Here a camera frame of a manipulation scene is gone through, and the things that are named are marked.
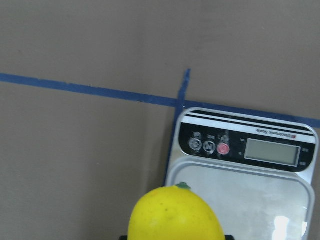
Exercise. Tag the silver digital kitchen scale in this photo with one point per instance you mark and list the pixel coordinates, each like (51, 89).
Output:
(254, 172)

